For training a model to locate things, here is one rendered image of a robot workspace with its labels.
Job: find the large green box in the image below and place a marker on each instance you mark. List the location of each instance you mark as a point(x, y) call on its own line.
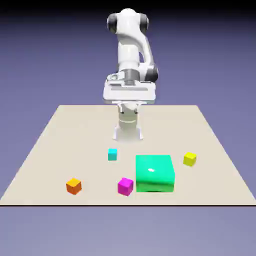
point(154, 172)

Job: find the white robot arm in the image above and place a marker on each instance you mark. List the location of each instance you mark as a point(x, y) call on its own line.
point(128, 40)

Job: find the small cyan cube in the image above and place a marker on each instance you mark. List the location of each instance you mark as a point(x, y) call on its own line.
point(112, 155)

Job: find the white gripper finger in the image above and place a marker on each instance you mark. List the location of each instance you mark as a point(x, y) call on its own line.
point(120, 109)
point(136, 109)

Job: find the small orange cube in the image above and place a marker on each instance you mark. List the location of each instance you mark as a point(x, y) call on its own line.
point(73, 186)

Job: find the small yellow cube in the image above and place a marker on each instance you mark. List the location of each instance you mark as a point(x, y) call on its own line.
point(189, 159)

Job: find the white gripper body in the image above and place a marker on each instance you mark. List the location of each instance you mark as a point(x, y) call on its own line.
point(129, 95)

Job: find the small magenta cube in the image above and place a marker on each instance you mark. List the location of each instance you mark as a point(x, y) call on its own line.
point(125, 187)

